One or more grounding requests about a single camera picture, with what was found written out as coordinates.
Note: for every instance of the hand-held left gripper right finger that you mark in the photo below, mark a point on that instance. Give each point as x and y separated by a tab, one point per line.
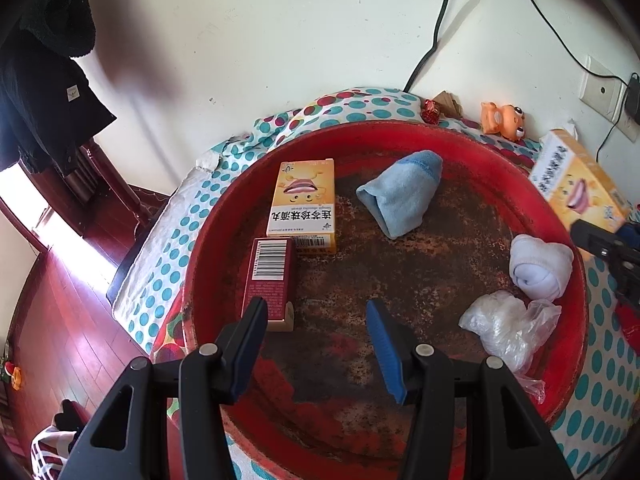
387	355

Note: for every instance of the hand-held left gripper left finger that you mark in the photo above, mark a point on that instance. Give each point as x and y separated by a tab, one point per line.
247	355

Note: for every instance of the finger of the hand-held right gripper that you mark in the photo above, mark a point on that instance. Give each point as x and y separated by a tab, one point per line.
597	240
631	235

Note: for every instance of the yellow medicine box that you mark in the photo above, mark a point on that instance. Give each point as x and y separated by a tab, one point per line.
302	200
575	180

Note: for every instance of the white sock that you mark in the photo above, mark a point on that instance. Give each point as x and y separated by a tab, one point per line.
537	265

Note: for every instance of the dark red box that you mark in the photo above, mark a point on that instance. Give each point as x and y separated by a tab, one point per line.
267	280

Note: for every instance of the round red tray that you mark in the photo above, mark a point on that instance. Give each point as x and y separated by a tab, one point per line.
340	280

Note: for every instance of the clear plastic bag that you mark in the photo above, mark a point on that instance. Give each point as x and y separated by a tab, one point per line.
500	325

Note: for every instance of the light blue sock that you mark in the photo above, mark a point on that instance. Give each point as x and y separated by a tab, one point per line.
400	195

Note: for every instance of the large red cloth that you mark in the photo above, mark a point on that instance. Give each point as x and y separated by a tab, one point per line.
629	327

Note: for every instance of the black power adapter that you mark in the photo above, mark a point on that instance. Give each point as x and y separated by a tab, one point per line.
634	97

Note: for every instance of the orange animal toy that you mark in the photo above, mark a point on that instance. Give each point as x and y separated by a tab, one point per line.
502	120

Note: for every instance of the red candy wrapper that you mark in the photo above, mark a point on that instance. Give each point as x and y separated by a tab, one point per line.
430	111

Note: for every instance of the red white plaid cloth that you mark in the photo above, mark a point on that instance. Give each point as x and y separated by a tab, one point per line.
50	450

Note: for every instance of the polka dot tablecloth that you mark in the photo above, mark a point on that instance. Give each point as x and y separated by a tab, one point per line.
350	105

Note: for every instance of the dark hanging jacket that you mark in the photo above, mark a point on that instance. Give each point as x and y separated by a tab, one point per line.
45	85

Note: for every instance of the white wall antenna socket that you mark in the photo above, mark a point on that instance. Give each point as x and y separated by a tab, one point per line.
602	87

